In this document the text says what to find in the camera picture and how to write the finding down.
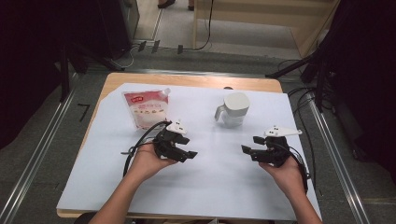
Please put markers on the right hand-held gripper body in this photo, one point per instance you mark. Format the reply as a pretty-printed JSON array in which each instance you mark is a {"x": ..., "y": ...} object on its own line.
[{"x": 275, "y": 152}]

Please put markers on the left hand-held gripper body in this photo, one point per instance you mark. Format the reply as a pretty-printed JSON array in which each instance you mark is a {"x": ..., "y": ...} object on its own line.
[{"x": 163, "y": 143}]

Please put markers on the red and white spouted pouch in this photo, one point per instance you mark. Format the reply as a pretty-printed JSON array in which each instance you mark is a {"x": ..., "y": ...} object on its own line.
[{"x": 146, "y": 107}]

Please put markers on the white jar with hinged lid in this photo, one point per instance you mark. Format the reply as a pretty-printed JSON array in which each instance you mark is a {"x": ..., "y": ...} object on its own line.
[{"x": 235, "y": 107}]

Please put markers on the person's left hand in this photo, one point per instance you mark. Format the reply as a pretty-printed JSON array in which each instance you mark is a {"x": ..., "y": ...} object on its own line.
[{"x": 149, "y": 161}]

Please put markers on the person's right hand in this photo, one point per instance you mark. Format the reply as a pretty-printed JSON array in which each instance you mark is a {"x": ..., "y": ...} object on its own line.
[{"x": 286, "y": 177}]

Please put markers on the white sheet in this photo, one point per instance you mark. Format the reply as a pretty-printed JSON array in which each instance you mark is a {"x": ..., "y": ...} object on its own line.
[{"x": 202, "y": 186}]

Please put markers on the wooden table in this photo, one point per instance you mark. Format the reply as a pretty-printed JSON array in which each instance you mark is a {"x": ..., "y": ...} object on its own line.
[{"x": 186, "y": 80}]

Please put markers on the dark round table grommet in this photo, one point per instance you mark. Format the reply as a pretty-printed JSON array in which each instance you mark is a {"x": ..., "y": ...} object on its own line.
[{"x": 228, "y": 88}]

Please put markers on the black metal stand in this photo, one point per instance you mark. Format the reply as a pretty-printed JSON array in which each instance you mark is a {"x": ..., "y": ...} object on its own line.
[
  {"x": 319, "y": 90},
  {"x": 64, "y": 77}
]

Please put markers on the person's dark clothing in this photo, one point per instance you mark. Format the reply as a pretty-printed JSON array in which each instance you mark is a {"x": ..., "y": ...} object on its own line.
[{"x": 84, "y": 219}]

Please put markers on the dark curtain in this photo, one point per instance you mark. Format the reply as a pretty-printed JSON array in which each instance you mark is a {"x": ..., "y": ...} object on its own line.
[
  {"x": 367, "y": 77},
  {"x": 31, "y": 62}
]

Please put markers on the light wooden furniture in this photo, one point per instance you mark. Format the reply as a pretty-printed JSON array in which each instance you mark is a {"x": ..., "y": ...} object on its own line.
[{"x": 249, "y": 15}]

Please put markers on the black cabinet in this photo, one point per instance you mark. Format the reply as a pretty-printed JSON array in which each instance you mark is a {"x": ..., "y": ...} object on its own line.
[{"x": 112, "y": 28}]

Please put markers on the metal floor rail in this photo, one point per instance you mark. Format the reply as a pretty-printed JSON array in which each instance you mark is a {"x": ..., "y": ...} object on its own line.
[
  {"x": 342, "y": 180},
  {"x": 37, "y": 155}
]

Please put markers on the black floor bracket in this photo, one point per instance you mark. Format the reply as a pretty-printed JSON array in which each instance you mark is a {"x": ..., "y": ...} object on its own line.
[
  {"x": 155, "y": 46},
  {"x": 180, "y": 49},
  {"x": 142, "y": 46}
]

